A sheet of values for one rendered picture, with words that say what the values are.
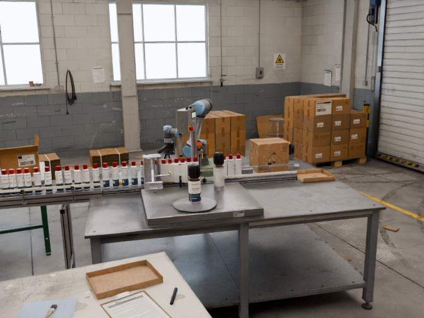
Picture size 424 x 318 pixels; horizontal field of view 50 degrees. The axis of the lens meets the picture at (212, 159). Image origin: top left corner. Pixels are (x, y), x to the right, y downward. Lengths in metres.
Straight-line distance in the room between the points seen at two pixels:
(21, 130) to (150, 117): 2.41
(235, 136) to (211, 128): 0.45
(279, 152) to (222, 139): 3.27
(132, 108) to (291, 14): 4.02
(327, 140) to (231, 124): 1.55
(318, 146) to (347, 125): 0.64
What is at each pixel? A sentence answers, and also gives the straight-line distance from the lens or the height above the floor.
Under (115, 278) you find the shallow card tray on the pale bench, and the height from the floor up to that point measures 0.80.
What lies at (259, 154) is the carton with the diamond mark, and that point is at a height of 1.02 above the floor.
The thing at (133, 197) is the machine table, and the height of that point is 0.83.
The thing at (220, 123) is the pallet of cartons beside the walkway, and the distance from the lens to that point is 7.32.
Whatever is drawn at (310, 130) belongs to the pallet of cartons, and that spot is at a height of 0.67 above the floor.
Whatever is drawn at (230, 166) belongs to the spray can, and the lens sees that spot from 3.84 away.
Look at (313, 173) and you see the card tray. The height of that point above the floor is 0.83.
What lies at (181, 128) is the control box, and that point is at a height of 1.33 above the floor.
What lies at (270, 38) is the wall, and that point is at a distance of 10.20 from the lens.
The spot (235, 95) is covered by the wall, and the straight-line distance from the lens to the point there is 9.86.
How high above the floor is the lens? 1.95
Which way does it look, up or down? 14 degrees down
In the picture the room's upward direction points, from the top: 1 degrees counter-clockwise
